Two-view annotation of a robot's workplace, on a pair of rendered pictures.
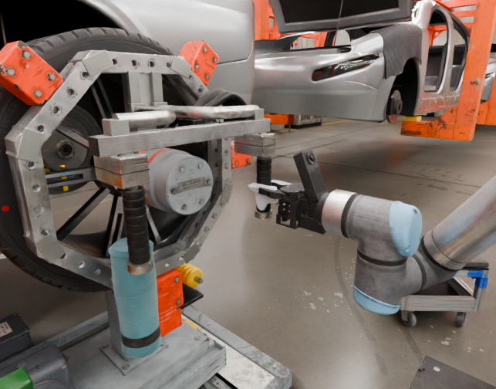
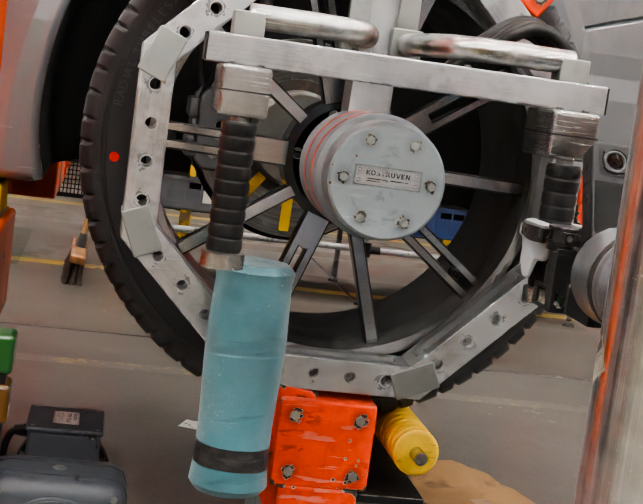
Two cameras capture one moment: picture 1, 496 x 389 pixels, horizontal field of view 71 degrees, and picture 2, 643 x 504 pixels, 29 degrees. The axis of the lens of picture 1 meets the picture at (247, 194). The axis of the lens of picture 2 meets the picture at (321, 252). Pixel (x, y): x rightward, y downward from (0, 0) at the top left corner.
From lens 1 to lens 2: 0.77 m
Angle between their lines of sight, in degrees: 39
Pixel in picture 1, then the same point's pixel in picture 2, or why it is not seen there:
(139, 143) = (275, 55)
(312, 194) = (587, 234)
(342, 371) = not seen: outside the picture
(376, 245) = not seen: hidden behind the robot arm
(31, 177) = (149, 103)
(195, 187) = (395, 186)
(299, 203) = (570, 255)
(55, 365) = (101, 489)
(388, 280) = not seen: hidden behind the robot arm
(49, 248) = (140, 229)
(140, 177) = (250, 102)
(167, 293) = (331, 440)
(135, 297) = (226, 356)
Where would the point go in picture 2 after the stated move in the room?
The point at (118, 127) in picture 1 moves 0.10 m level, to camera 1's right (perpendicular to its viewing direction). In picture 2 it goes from (246, 22) to (324, 31)
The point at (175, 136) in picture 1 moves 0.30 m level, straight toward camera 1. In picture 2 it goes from (348, 62) to (183, 32)
